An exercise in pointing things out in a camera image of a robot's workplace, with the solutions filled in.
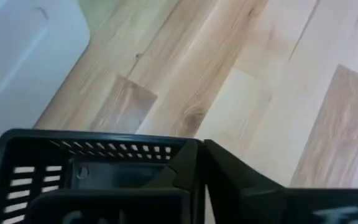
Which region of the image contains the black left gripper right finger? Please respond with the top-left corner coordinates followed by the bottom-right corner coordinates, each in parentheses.
top-left (203, 139), bottom-right (358, 224)

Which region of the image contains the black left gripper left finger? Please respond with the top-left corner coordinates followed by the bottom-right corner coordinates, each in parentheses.
top-left (26, 139), bottom-right (205, 224)

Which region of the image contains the white plastic basket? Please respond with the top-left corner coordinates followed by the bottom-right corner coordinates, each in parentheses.
top-left (0, 0), bottom-right (91, 141)

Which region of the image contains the black plastic basket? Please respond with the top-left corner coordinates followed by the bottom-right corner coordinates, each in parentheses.
top-left (0, 128), bottom-right (204, 224)

